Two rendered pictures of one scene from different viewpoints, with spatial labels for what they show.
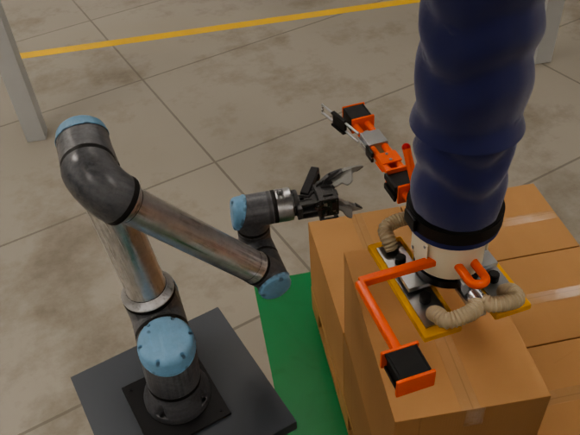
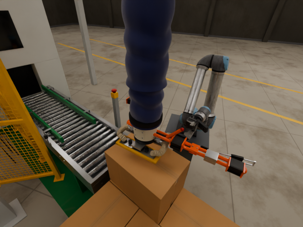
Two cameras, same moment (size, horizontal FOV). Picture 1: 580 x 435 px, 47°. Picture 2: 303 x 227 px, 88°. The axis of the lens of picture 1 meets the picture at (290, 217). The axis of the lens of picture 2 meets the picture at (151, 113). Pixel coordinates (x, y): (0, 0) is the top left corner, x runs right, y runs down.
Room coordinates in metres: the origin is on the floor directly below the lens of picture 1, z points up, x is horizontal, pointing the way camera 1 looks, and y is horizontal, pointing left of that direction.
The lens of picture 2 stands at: (1.77, -0.97, 1.99)
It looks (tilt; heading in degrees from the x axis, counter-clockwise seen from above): 36 degrees down; 134
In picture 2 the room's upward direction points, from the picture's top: 3 degrees clockwise
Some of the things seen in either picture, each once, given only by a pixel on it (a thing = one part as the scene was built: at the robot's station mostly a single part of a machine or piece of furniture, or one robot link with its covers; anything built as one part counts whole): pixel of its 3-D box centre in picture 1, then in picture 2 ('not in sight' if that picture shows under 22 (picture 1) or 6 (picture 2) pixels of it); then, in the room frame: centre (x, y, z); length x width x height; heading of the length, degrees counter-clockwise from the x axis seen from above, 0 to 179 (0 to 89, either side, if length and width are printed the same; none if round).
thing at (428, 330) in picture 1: (412, 281); not in sight; (1.13, -0.30, 1.14); 0.34 x 0.10 x 0.05; 15
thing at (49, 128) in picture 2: not in sight; (30, 115); (-0.67, -0.91, 0.60); 1.60 x 0.11 x 0.09; 8
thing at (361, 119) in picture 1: (357, 117); (235, 167); (1.74, -0.24, 1.24); 0.08 x 0.07 x 0.05; 15
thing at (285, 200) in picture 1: (285, 204); (199, 117); (1.35, 0.01, 1.25); 0.09 x 0.05 x 0.10; 8
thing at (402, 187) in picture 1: (405, 183); (177, 142); (1.40, -0.32, 1.24); 0.10 x 0.08 x 0.06; 105
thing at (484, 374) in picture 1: (430, 358); (146, 170); (1.17, -0.39, 0.74); 0.60 x 0.40 x 0.40; 5
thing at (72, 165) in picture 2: not in sight; (39, 133); (-0.31, -0.92, 0.50); 2.31 x 0.05 x 0.19; 8
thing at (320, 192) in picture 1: (315, 200); (193, 122); (1.36, -0.07, 1.24); 0.12 x 0.09 x 0.08; 98
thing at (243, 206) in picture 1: (253, 211); (203, 113); (1.34, 0.10, 1.24); 0.12 x 0.09 x 0.10; 98
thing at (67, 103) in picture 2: not in sight; (66, 100); (-0.74, -0.38, 0.60); 1.60 x 0.11 x 0.09; 8
